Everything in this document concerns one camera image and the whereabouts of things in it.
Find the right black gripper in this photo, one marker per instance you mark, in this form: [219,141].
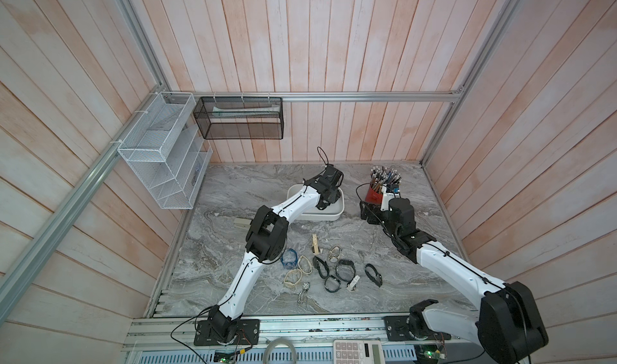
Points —
[369,208]

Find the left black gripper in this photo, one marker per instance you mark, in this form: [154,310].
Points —
[333,194]

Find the white plastic storage box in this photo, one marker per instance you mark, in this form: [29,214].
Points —
[332,213]

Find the black round watch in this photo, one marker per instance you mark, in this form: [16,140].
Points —
[345,270]

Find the white small watch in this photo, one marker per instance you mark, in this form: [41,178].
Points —
[353,284]

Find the blue transparent watch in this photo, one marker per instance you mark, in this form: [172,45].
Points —
[289,259]

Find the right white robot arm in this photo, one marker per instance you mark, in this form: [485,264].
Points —
[505,322]

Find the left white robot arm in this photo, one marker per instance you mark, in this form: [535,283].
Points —
[265,242]

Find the gold metal watch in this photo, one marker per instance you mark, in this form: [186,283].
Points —
[334,254]

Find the tan band watch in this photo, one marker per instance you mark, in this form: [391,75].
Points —
[305,265]

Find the small black watch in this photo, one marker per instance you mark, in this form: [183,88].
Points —
[332,284]

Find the beige band watch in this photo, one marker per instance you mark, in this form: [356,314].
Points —
[293,278]

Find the silver metal watch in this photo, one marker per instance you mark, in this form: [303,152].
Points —
[302,296]

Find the red pen cup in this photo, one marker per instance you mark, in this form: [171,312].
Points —
[374,195]

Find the bundle of pens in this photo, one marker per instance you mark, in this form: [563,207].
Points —
[385,178]

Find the white calculator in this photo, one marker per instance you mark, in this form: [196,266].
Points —
[358,352]

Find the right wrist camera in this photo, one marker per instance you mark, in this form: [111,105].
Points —
[388,195]

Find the black strap watch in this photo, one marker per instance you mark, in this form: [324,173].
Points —
[321,267]

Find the black mesh wall basket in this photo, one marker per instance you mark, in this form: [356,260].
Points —
[240,118]

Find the white wire mesh shelf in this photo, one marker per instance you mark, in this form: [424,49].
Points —
[165,149]

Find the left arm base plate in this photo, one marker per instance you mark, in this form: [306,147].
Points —
[244,332]

